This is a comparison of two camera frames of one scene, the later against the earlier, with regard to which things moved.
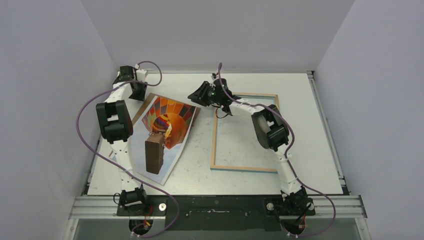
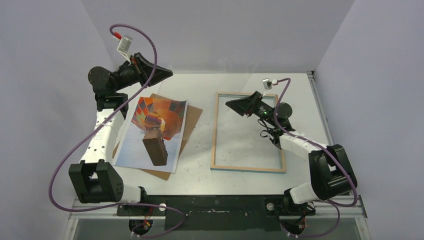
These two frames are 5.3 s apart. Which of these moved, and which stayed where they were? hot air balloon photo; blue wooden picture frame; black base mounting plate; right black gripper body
Moved: right black gripper body; hot air balloon photo
Stayed: black base mounting plate; blue wooden picture frame
